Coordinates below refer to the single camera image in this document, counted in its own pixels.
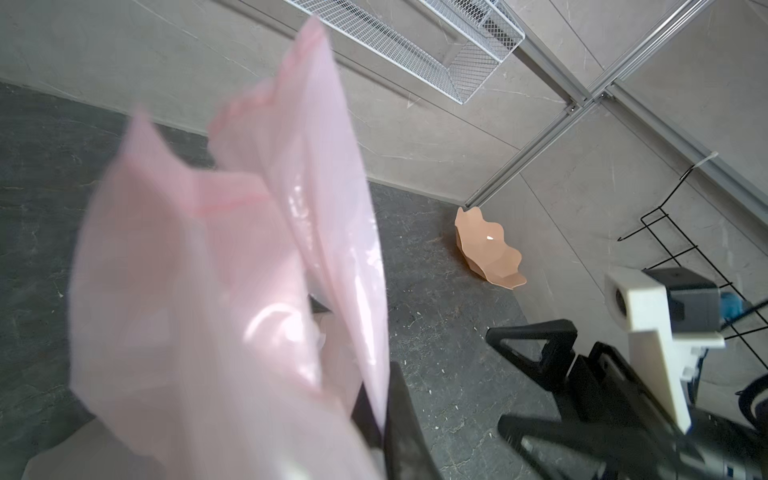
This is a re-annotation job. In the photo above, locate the white wire mesh basket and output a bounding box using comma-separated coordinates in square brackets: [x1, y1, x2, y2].
[288, 0, 526, 105]

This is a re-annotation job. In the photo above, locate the pink plastic bag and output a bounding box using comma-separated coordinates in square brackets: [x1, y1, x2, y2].
[23, 18, 389, 479]

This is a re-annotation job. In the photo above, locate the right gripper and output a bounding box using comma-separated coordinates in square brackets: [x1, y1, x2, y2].
[485, 319, 767, 479]

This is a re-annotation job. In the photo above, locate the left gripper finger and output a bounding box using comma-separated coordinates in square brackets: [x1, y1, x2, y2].
[351, 361, 442, 480]

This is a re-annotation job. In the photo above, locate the black wire hook rack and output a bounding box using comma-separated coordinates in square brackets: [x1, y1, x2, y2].
[617, 151, 767, 370]

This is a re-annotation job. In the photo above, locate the pink scalloped bowl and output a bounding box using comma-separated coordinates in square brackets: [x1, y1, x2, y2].
[454, 207, 527, 290]

